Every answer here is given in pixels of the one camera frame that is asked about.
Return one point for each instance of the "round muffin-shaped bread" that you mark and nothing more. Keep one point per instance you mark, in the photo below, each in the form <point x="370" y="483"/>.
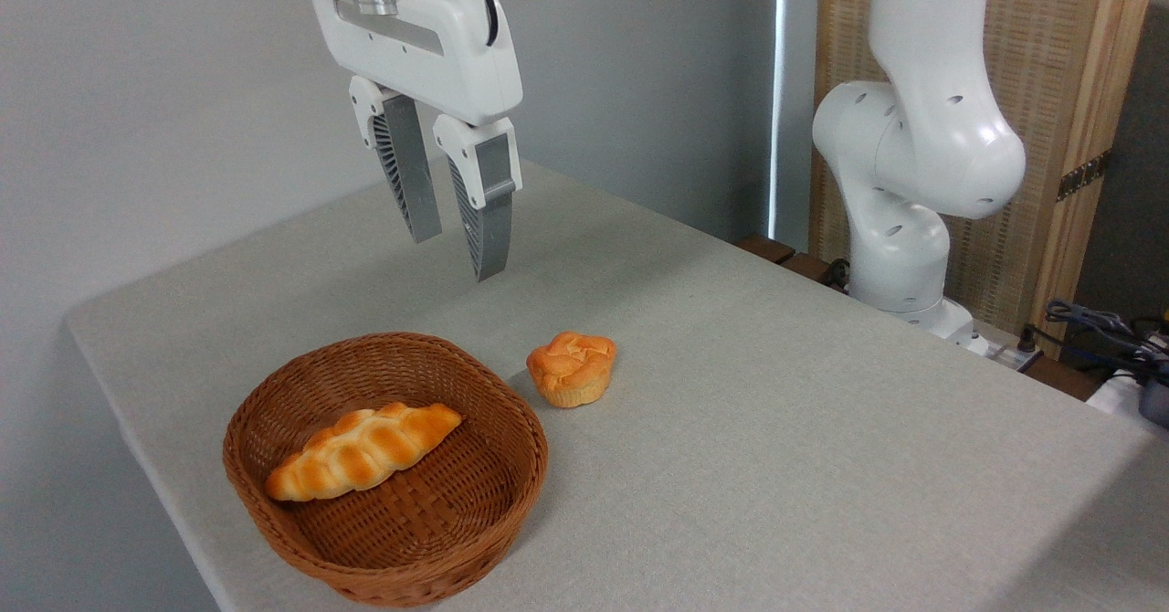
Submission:
<point x="571" y="365"/>

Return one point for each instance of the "dark metal screen hinge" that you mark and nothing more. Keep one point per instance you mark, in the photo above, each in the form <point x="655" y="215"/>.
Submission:
<point x="1082" y="175"/>

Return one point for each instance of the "brown wooden robot stand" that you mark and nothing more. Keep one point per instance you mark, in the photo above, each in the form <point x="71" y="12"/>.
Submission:
<point x="767" y="248"/>

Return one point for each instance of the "white box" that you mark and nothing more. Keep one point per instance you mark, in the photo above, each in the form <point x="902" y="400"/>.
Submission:
<point x="1114" y="397"/>

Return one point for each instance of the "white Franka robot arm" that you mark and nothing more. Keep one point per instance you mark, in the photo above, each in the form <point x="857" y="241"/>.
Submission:
<point x="932" y="137"/>

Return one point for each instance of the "grey tablecloth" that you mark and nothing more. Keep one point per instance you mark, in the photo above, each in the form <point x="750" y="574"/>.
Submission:
<point x="731" y="484"/>

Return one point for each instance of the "dark grey box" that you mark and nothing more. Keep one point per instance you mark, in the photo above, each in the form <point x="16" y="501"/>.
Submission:
<point x="1156" y="404"/>

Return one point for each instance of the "long braided bread loaf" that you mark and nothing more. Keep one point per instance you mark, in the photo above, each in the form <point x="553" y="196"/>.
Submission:
<point x="356" y="452"/>

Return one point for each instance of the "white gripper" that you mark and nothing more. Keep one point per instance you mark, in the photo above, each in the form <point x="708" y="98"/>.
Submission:
<point x="429" y="55"/>

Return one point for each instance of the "brown wicker basket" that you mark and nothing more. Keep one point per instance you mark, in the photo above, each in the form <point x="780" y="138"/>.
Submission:
<point x="479" y="484"/>

